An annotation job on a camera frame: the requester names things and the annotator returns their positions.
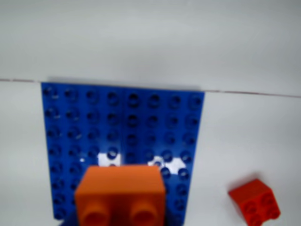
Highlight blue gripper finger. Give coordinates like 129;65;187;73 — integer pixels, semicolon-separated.
164;209;186;226
58;211;79;226

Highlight orange 2x4 block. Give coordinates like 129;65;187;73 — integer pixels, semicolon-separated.
75;165;166;226

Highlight red 2x2 block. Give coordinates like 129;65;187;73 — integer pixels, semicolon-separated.
228;178;282;226

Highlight blue 8x8 studded plate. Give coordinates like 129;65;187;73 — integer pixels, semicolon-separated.
40;81;206;226

